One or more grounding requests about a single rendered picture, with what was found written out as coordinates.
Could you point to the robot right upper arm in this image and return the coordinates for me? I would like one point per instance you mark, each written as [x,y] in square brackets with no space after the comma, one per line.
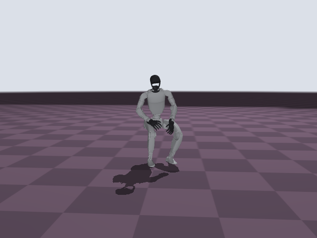
[142,100]

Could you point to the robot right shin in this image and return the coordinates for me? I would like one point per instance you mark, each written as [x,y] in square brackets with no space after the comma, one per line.
[151,145]

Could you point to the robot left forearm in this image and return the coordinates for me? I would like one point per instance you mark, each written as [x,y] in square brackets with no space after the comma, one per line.
[173,113]

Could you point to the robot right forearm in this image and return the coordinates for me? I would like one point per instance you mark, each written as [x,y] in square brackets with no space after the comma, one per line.
[142,115]

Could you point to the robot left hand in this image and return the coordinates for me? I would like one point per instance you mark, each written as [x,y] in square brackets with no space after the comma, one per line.
[171,126]

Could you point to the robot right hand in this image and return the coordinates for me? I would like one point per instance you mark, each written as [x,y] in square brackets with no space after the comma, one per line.
[154,123]

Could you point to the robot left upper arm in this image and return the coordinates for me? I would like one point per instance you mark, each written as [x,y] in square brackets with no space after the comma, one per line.
[170,98]

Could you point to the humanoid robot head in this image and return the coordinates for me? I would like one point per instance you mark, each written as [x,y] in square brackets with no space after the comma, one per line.
[155,79]

